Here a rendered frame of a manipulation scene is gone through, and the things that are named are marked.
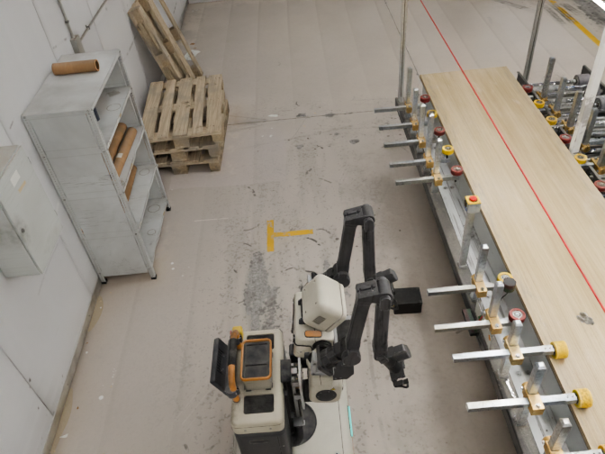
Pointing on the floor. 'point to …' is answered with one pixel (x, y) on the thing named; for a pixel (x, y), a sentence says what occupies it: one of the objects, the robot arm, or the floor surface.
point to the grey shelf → (44, 142)
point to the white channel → (589, 97)
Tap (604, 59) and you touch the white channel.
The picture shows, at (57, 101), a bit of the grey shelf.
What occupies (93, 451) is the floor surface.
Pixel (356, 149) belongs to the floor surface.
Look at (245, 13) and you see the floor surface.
